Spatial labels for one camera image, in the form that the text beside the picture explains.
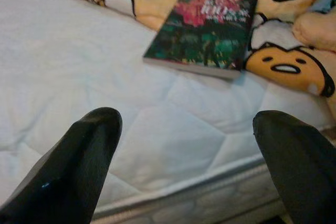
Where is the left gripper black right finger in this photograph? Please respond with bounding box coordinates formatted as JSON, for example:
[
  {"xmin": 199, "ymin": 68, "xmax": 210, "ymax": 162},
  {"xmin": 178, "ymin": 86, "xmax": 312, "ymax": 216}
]
[{"xmin": 252, "ymin": 110, "xmax": 336, "ymax": 224}]

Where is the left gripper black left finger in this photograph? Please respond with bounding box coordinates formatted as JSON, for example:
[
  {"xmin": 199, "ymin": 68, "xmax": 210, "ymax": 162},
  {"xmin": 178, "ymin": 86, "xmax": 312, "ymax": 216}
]
[{"xmin": 0, "ymin": 107, "xmax": 123, "ymax": 224}]

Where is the dark red-green cover book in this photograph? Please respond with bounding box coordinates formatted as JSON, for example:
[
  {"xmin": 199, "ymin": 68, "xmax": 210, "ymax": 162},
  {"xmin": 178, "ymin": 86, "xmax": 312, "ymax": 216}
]
[{"xmin": 143, "ymin": 0, "xmax": 259, "ymax": 80}]

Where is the white quilted mattress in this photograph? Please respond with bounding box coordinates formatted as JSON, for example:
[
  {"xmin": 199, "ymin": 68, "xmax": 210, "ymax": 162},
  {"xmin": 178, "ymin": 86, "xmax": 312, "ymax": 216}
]
[{"xmin": 0, "ymin": 0, "xmax": 336, "ymax": 224}]

